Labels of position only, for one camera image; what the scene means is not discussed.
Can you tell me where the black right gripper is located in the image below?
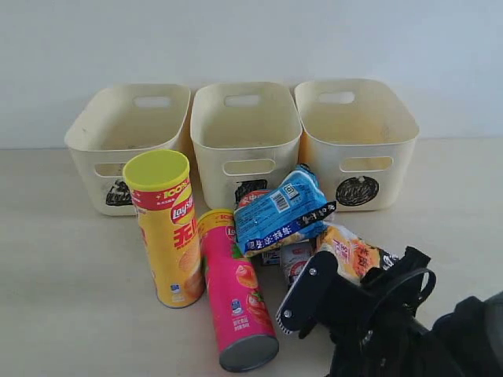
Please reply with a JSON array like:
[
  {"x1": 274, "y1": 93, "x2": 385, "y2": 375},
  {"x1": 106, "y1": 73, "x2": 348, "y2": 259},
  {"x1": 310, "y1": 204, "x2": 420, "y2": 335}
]
[{"x1": 276, "y1": 247, "x2": 452, "y2": 376}]

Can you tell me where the pink Lays chips can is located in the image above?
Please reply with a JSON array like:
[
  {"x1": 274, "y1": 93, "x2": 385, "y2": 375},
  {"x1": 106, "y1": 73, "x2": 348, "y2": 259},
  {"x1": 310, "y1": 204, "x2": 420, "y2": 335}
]
[{"x1": 197, "y1": 209, "x2": 279, "y2": 372}]

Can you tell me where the orange instant noodle packet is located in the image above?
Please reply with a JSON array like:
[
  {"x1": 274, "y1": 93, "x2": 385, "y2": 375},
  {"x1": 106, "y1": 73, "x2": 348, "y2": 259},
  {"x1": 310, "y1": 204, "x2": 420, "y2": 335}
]
[{"x1": 316, "y1": 222, "x2": 400, "y2": 285}]

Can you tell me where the blue instant noodle packet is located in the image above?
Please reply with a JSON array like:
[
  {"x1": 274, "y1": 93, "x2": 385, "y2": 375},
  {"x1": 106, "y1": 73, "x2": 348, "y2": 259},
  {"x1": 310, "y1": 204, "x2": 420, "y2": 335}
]
[{"x1": 234, "y1": 164, "x2": 336, "y2": 258}]

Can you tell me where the yellow Lays chips can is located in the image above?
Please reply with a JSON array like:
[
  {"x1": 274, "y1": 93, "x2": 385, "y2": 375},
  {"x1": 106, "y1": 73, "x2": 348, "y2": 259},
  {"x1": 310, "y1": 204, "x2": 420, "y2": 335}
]
[{"x1": 123, "y1": 149, "x2": 205, "y2": 309}]

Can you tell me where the blue white milk carton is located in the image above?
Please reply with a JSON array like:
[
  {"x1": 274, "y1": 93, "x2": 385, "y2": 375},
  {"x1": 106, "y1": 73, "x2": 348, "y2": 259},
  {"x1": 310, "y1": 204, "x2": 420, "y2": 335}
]
[{"x1": 280, "y1": 240, "x2": 313, "y2": 288}]

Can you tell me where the purple milk carton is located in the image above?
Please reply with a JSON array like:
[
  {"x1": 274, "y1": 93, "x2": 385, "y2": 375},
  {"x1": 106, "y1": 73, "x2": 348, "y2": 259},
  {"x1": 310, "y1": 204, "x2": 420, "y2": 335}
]
[{"x1": 260, "y1": 250, "x2": 281, "y2": 266}]

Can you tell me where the cream bin square mark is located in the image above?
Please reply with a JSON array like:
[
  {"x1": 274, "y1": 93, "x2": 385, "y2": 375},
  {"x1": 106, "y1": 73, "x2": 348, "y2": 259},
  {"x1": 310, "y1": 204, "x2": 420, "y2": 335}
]
[{"x1": 190, "y1": 82, "x2": 303, "y2": 209}]

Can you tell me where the cream bin circle mark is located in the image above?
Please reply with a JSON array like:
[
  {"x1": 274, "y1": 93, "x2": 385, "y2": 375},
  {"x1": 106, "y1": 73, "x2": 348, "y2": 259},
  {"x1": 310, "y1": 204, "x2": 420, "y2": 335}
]
[{"x1": 294, "y1": 79, "x2": 420, "y2": 211}]

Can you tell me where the cream bin triangle mark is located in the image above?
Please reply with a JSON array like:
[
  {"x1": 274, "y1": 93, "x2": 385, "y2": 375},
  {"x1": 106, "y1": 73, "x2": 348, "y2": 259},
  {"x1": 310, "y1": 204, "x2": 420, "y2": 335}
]
[{"x1": 64, "y1": 84, "x2": 194, "y2": 216}]

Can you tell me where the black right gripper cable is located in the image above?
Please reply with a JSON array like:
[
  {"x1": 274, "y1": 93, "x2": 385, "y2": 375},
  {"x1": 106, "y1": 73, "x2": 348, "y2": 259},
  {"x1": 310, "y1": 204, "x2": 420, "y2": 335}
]
[{"x1": 373, "y1": 266, "x2": 438, "y2": 335}]

